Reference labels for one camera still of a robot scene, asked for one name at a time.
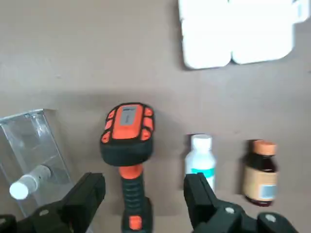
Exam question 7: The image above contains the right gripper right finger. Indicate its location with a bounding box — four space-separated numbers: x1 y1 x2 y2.
183 172 299 233

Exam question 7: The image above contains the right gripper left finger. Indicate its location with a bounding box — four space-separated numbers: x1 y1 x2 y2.
0 171 106 233

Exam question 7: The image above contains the orange black barcode scanner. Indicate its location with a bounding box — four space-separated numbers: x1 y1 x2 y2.
99 101 156 233

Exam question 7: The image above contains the brown medicine bottle tan label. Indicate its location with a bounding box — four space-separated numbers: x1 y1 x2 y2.
242 139 279 207

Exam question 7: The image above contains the small white cap bottle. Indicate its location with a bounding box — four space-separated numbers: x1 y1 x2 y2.
9 164 53 201

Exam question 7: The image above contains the clear acrylic display shelf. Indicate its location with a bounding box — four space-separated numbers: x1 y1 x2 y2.
0 108 73 219

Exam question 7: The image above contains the white plastic pill case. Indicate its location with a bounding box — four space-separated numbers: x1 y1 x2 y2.
178 0 306 70

